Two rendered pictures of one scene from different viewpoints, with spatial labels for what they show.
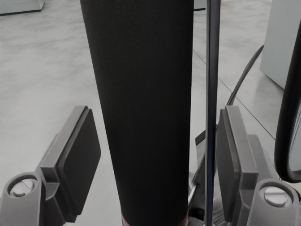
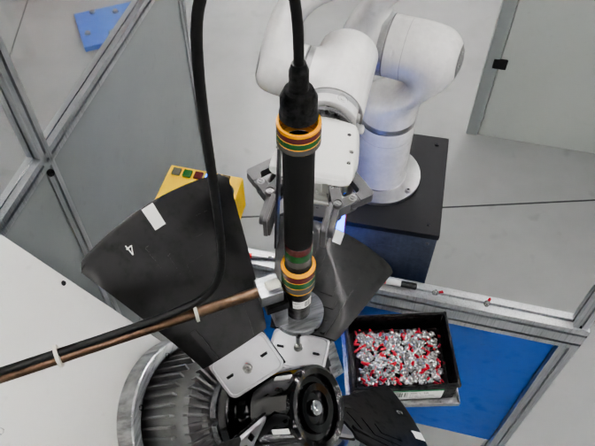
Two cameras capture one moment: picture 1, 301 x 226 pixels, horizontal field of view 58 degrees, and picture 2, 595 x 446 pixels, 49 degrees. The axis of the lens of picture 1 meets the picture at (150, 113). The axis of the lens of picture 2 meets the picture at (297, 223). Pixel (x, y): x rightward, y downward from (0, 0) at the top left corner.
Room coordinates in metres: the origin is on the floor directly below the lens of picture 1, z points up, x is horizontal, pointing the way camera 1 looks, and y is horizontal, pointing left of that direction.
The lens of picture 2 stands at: (0.53, 0.05, 2.09)
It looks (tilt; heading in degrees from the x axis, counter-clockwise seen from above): 53 degrees down; 186
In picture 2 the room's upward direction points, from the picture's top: straight up
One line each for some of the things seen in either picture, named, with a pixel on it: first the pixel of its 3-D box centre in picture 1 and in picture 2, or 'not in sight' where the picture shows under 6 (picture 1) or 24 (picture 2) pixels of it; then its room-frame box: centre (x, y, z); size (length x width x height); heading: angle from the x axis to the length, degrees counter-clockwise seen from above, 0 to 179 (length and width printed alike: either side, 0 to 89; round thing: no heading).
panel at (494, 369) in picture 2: not in sight; (364, 362); (-0.26, 0.15, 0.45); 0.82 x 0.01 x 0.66; 82
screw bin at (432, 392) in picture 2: not in sight; (398, 357); (-0.09, 0.19, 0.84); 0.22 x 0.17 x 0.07; 98
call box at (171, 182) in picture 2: not in sight; (202, 203); (-0.31, -0.24, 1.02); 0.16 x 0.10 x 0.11; 82
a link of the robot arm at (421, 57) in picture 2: not in sight; (410, 75); (-0.49, 0.16, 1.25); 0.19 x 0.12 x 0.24; 74
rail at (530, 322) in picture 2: not in sight; (378, 291); (-0.26, 0.15, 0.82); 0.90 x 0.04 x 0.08; 82
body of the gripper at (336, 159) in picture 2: not in sight; (318, 155); (-0.02, 0.01, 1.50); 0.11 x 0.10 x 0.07; 172
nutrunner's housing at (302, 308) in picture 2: not in sight; (298, 225); (0.08, 0.00, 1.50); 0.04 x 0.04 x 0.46
